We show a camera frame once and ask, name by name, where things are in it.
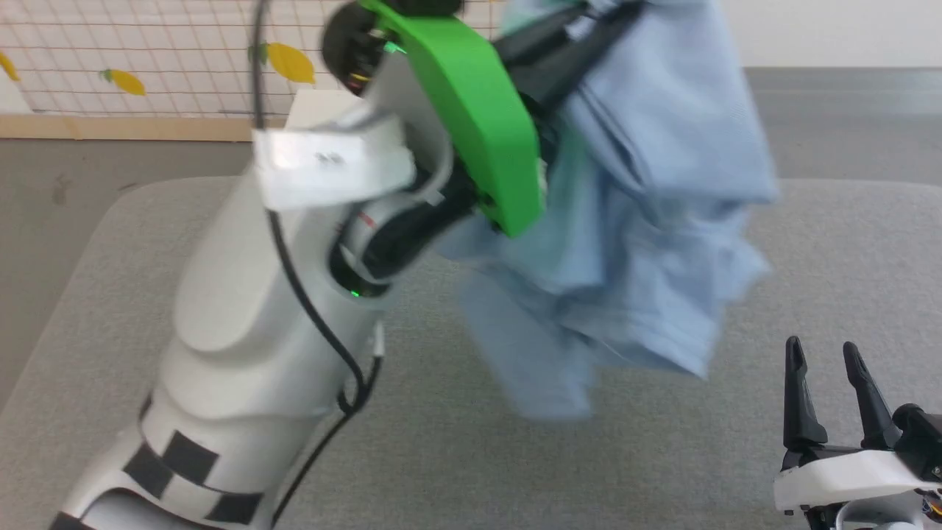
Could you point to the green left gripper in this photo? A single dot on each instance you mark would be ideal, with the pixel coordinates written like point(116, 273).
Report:
point(478, 118)

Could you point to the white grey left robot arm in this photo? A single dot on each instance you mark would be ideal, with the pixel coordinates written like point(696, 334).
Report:
point(243, 331)

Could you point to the light blue polo shirt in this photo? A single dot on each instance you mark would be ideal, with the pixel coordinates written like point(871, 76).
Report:
point(647, 221)

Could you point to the lemon tile partition panel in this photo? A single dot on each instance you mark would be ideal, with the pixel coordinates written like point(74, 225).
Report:
point(184, 66)

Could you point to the white box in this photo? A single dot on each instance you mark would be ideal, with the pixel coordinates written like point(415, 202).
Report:
point(316, 110)

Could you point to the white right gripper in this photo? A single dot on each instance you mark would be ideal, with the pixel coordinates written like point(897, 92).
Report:
point(854, 475)

